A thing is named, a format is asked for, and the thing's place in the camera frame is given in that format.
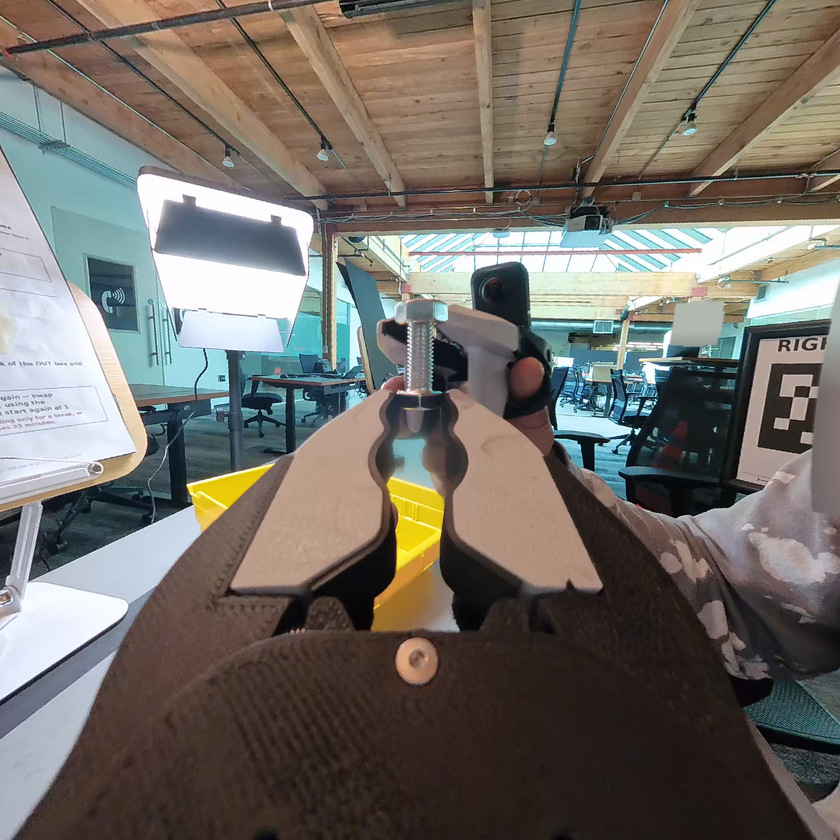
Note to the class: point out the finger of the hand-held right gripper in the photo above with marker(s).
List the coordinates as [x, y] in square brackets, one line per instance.
[485, 331]
[392, 341]

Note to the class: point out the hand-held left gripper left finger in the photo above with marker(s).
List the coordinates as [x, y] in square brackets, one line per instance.
[315, 499]

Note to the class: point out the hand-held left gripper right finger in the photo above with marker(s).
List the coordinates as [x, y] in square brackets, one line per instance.
[512, 512]

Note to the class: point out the steel bolt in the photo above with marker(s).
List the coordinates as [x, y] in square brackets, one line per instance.
[420, 361]

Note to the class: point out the yellow plastic bin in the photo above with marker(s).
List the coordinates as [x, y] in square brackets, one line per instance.
[223, 495]

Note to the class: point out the person's right forearm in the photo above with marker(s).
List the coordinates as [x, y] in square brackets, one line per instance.
[722, 577]

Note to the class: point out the person's right hand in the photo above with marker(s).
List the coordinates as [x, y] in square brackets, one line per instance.
[528, 380]

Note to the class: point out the black panel board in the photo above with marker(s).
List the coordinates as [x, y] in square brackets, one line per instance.
[367, 302]

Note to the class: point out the black office chair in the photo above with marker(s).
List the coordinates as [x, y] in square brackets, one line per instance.
[577, 436]
[321, 387]
[262, 400]

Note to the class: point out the ceiling projector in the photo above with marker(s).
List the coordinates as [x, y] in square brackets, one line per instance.
[584, 226]

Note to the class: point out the wooden office desk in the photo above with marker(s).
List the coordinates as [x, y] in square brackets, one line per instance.
[177, 394]
[295, 379]

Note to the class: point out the studio light on stand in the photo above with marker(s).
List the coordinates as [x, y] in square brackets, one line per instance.
[223, 289]

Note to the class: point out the black mesh chair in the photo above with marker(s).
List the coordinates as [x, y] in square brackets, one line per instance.
[682, 420]

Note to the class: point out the wooden document stand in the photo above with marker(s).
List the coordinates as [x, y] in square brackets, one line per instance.
[65, 630]

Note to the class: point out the framed marker sign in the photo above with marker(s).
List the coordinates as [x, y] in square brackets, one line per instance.
[787, 407]

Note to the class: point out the printed instruction sheet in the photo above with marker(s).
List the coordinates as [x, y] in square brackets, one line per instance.
[46, 328]

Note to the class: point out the black wall sign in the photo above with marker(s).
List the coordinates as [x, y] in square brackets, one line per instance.
[111, 295]

